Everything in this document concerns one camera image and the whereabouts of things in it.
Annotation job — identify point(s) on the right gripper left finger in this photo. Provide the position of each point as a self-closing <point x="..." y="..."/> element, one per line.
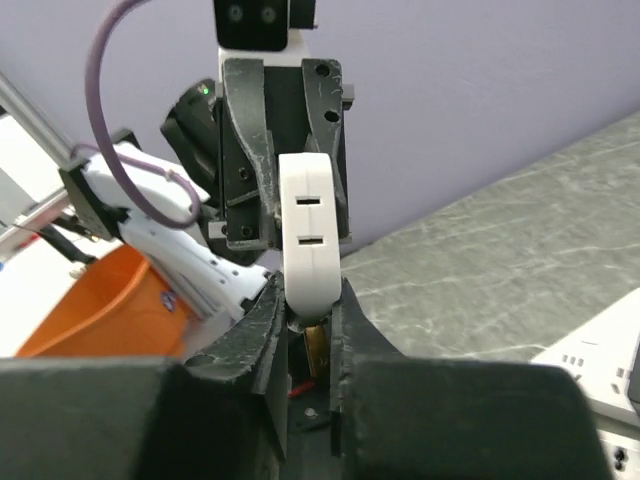
<point x="222" y="414"/>

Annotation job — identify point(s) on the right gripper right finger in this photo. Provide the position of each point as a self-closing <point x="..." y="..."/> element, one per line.
<point x="415" y="418"/>

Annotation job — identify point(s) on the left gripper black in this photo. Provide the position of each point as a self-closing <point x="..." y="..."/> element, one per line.
<point x="229" y="134"/>

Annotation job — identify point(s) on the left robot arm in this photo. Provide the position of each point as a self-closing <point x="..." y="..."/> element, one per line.
<point x="210" y="282"/>

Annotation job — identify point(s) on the orange plastic bucket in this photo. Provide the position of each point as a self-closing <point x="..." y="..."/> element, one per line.
<point x="119" y="306"/>

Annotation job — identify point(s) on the white power strip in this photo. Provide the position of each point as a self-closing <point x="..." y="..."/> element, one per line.
<point x="602" y="356"/>

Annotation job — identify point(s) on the aluminium frame rail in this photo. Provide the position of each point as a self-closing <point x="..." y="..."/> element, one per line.
<point x="32" y="153"/>

